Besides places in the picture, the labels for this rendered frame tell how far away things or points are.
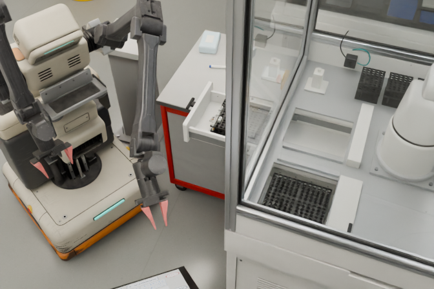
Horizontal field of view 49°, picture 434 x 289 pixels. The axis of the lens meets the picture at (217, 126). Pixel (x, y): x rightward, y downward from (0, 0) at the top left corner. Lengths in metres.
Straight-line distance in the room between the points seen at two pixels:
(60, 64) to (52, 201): 0.92
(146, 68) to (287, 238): 0.68
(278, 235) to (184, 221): 1.28
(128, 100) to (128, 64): 0.30
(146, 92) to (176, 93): 0.89
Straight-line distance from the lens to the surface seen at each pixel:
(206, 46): 2.55
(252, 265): 1.80
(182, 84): 2.38
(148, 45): 1.51
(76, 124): 2.18
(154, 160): 1.35
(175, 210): 2.81
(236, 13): 1.01
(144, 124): 1.44
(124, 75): 2.81
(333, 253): 1.55
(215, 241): 2.69
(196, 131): 1.98
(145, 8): 1.57
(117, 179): 2.64
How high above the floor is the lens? 2.34
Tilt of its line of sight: 47 degrees down
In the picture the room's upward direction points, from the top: 1 degrees counter-clockwise
